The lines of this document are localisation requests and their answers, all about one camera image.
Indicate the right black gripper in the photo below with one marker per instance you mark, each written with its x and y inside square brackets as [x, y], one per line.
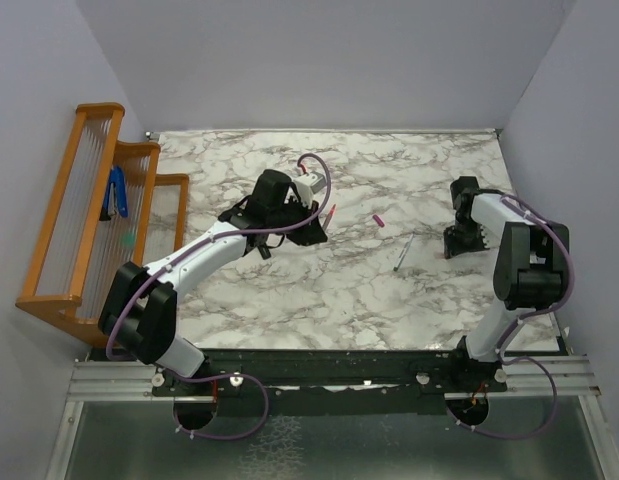
[453, 248]

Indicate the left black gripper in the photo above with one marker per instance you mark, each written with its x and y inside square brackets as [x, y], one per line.
[310, 235]

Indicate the white whiteboard marker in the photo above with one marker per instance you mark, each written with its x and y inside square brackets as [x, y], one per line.
[403, 253]

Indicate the pink translucent red pen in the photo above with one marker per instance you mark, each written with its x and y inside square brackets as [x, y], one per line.
[329, 217]

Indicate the purple pen cap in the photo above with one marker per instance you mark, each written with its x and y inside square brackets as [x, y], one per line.
[378, 221]

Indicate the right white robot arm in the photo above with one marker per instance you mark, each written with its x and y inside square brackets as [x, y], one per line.
[533, 273]

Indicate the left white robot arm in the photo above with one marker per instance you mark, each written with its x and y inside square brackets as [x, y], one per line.
[140, 311]

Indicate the small green ball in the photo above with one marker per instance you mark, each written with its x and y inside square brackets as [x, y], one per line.
[128, 241]

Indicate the blue stapler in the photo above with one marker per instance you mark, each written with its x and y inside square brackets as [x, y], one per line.
[115, 197]

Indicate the wooden tiered rack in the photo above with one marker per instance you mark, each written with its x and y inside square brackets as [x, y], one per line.
[76, 255]

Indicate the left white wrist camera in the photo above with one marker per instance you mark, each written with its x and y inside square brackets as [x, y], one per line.
[307, 185]

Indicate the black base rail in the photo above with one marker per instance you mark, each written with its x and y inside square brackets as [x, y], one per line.
[330, 382]

